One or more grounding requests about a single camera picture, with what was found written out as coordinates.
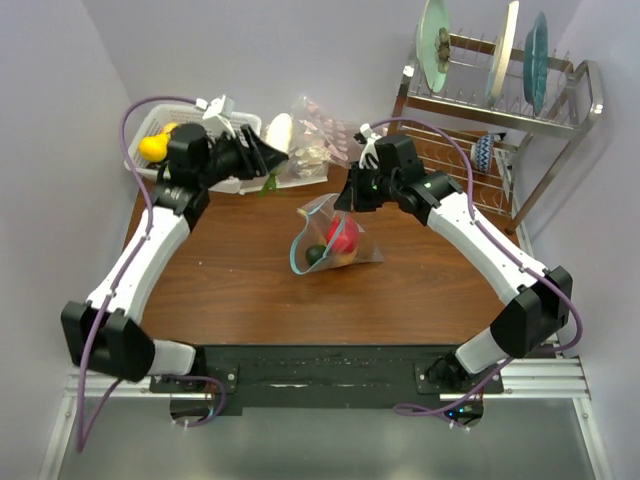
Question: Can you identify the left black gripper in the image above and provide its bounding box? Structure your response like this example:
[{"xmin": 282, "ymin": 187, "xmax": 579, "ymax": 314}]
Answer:
[{"xmin": 197, "ymin": 124, "xmax": 287, "ymax": 189}]

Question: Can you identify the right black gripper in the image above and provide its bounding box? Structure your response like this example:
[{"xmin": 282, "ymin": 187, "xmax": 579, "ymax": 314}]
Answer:
[{"xmin": 335, "ymin": 161, "xmax": 400, "ymax": 213}]

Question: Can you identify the large red apple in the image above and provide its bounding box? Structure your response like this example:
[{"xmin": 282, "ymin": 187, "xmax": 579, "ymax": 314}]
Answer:
[{"xmin": 326, "ymin": 216, "xmax": 360, "ymax": 254}]

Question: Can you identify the blue zip top bag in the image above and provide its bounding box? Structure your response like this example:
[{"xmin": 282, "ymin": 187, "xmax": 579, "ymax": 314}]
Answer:
[{"xmin": 289, "ymin": 193, "xmax": 384, "ymax": 276}]

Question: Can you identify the yellow pear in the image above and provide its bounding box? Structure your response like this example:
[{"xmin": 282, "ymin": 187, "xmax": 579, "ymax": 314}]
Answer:
[{"xmin": 138, "ymin": 133, "xmax": 170, "ymax": 163}]

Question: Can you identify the orange peach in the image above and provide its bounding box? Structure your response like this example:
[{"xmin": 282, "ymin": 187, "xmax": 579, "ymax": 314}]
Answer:
[{"xmin": 332, "ymin": 250, "xmax": 357, "ymax": 268}]

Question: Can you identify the dark green avocado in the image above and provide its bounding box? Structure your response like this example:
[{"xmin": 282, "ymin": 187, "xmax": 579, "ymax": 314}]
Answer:
[{"xmin": 305, "ymin": 244, "xmax": 326, "ymax": 267}]

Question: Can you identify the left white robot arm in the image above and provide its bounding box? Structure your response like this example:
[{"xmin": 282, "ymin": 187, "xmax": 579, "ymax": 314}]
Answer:
[{"xmin": 61, "ymin": 121, "xmax": 292, "ymax": 392}]

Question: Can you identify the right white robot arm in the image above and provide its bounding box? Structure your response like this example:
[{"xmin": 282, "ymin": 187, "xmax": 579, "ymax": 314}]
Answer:
[{"xmin": 334, "ymin": 128, "xmax": 572, "ymax": 393}]

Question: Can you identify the pile of spotted plastic bags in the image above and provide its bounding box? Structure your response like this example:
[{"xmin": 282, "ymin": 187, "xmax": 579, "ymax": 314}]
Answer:
[{"xmin": 238, "ymin": 94, "xmax": 391, "ymax": 195}]

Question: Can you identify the blue patterned bowl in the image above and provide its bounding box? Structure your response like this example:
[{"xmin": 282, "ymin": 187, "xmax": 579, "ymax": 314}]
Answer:
[{"xmin": 471, "ymin": 134, "xmax": 496, "ymax": 174}]

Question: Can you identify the yellow apple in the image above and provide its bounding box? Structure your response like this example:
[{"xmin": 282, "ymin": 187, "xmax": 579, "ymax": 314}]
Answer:
[{"xmin": 161, "ymin": 122, "xmax": 178, "ymax": 134}]

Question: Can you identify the steel dish rack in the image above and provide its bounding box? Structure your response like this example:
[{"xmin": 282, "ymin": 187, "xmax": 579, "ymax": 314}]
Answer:
[{"xmin": 392, "ymin": 42, "xmax": 604, "ymax": 235}]

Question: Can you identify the white plastic basket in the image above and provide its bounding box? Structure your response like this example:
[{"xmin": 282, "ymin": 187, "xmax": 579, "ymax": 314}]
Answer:
[{"xmin": 128, "ymin": 103, "xmax": 262, "ymax": 181}]

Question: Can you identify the white cream plate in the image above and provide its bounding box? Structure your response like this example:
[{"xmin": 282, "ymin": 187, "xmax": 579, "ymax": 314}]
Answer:
[{"xmin": 485, "ymin": 1, "xmax": 520, "ymax": 108}]

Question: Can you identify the pale green plate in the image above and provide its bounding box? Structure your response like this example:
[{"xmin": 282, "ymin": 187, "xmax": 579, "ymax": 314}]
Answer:
[{"xmin": 416, "ymin": 0, "xmax": 451, "ymax": 93}]

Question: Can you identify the teal glass plate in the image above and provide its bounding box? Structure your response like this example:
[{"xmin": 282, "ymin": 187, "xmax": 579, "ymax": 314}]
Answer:
[{"xmin": 523, "ymin": 12, "xmax": 549, "ymax": 116}]

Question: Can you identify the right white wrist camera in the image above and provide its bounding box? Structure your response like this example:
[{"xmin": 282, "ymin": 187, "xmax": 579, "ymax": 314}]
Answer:
[{"xmin": 354, "ymin": 123, "xmax": 382, "ymax": 170}]

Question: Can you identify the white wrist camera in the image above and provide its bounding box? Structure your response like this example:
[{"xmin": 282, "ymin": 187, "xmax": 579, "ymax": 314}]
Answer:
[
  {"xmin": 354, "ymin": 123, "xmax": 382, "ymax": 170},
  {"xmin": 195, "ymin": 95, "xmax": 236, "ymax": 137}
]

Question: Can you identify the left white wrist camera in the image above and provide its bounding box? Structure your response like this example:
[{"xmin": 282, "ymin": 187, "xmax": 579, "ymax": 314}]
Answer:
[{"xmin": 195, "ymin": 95, "xmax": 236, "ymax": 137}]

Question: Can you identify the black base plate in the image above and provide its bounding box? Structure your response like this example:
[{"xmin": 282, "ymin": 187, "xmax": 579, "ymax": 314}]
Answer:
[{"xmin": 150, "ymin": 345, "xmax": 503, "ymax": 418}]

